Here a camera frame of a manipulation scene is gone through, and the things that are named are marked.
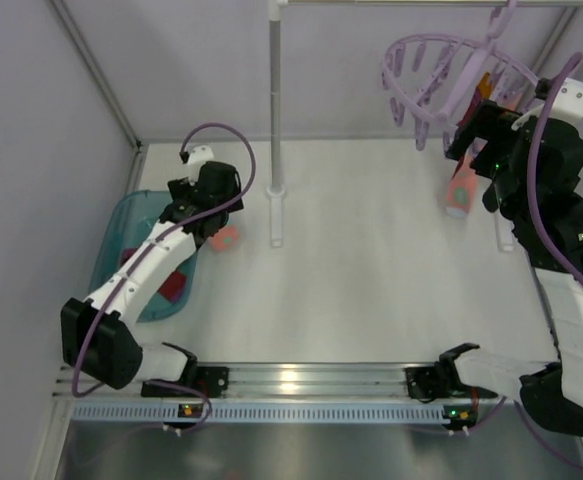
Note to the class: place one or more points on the teal transparent plastic bin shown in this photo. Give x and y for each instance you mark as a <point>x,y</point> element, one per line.
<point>130,223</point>

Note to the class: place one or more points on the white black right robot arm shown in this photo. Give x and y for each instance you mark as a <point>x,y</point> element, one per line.
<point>533,173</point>

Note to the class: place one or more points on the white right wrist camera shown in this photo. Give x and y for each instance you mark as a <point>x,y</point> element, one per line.
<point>568,104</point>

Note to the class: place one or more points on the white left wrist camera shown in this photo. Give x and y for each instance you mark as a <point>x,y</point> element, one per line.
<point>196,155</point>

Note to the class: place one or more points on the pink patterned sock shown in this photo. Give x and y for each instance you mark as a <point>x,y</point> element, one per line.
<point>225,238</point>
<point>462,186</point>

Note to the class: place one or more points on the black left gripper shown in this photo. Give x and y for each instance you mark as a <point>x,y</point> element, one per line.
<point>219,219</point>

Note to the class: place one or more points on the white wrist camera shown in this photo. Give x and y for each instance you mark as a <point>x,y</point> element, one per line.
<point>568,104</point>
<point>196,155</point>

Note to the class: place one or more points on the maroon purple sock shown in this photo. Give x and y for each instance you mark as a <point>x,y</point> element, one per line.
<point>482,91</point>
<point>173,287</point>

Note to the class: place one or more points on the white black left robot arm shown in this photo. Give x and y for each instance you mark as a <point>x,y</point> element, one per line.
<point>98,332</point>

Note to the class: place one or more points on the grey slotted cable duct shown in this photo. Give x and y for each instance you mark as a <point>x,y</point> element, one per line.
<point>278,413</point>

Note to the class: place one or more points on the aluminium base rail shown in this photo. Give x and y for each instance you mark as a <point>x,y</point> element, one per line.
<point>281,380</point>

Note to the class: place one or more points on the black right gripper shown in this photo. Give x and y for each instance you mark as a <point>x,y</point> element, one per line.
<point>474,133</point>

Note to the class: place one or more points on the white grey rack pole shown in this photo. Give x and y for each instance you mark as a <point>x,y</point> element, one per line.
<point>276,188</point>

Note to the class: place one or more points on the lilac round clip hanger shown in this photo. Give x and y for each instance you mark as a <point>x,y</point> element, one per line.
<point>429,75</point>

